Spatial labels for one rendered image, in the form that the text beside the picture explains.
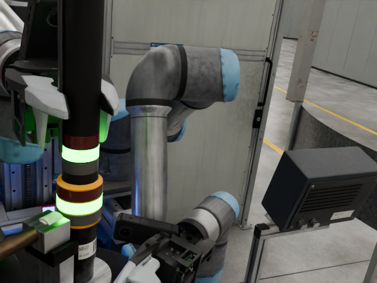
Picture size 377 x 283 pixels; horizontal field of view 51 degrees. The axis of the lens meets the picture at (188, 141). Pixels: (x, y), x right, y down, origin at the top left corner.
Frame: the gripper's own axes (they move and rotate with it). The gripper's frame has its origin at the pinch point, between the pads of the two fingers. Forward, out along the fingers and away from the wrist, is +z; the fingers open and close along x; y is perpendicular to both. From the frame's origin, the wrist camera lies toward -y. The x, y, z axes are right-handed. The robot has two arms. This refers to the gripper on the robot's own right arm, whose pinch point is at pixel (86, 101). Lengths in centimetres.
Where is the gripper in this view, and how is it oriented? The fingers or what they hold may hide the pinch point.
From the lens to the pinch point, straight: 35.0
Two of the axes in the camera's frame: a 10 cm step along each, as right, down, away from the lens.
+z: 5.5, 3.5, -7.6
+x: -8.3, 1.0, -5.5
